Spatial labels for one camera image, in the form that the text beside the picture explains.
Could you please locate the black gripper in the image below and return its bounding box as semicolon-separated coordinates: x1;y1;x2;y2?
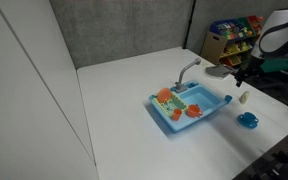
233;64;264;88

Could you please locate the blue plate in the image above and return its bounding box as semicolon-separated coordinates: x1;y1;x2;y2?
236;113;260;130

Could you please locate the small orange cup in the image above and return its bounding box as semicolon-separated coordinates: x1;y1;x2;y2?
171;108;184;122

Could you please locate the orange plate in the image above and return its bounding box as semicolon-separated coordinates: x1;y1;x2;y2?
156;87;174;104

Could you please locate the toy storage shelf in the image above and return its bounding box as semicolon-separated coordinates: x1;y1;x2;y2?
200;14;265;68

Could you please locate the light blue toy sink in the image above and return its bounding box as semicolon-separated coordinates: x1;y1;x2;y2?
148;79;234;134

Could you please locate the grey toy faucet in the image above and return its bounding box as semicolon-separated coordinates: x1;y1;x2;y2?
174;57;202;94

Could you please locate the black tripod stand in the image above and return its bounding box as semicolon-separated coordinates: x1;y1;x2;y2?
182;0;197;50

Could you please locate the yellow dish rack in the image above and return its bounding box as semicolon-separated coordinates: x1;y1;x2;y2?
153;93;189;118

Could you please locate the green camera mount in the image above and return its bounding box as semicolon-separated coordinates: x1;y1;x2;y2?
259;57;288;74

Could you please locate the black equipment frame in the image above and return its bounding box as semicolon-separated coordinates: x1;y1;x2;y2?
248;142;288;180

